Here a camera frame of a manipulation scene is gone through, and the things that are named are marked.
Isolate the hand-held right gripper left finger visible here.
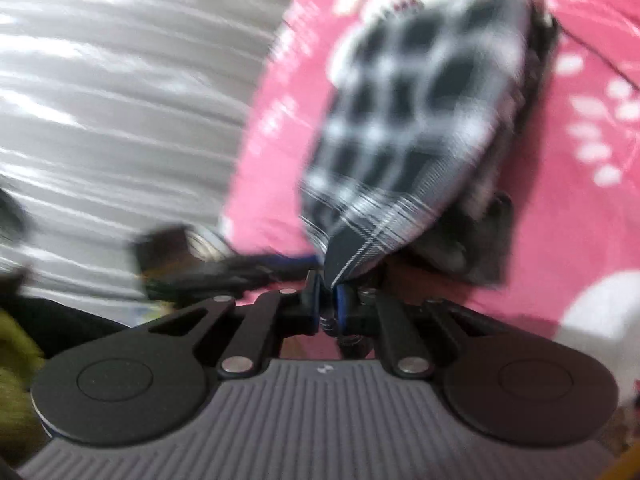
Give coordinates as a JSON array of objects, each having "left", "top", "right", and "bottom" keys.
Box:
[{"left": 130, "top": 270, "right": 322, "bottom": 377}]

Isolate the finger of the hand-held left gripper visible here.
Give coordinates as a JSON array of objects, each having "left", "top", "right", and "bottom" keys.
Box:
[{"left": 220, "top": 254, "right": 321, "bottom": 286}]

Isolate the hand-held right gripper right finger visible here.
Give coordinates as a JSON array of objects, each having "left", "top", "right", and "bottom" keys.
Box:
[{"left": 335, "top": 285, "right": 521, "bottom": 379}]

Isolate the black white plaid shirt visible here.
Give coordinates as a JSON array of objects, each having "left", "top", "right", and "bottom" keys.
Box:
[{"left": 299, "top": 0, "right": 532, "bottom": 287}]

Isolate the dark cloth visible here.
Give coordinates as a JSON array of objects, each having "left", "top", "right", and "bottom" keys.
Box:
[{"left": 417, "top": 7, "right": 562, "bottom": 288}]

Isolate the grey satin curtain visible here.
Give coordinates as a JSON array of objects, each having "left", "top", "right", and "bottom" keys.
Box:
[{"left": 0, "top": 0, "right": 306, "bottom": 311}]

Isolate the person's green clothing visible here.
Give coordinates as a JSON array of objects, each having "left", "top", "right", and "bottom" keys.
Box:
[{"left": 0, "top": 307, "right": 48, "bottom": 466}]

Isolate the pink floral bed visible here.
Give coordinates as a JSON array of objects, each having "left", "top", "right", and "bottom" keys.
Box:
[{"left": 220, "top": 0, "right": 640, "bottom": 356}]

